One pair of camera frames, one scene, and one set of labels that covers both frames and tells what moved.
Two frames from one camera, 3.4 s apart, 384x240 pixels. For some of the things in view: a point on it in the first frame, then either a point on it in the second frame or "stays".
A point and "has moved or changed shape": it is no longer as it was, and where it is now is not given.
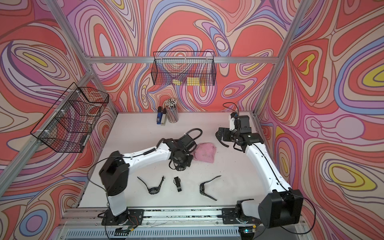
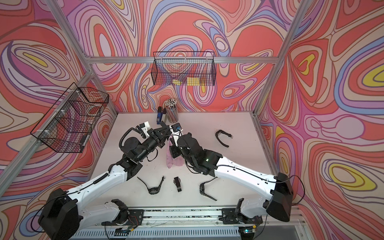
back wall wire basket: (185, 68) stays
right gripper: (226, 131) → (173, 151)
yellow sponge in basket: (193, 81) stays
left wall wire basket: (67, 128) stays
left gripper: (189, 162) → (160, 140)
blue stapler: (159, 115) stays
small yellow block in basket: (177, 82) stays
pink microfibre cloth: (205, 152) has moved or changed shape
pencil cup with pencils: (171, 109) stays
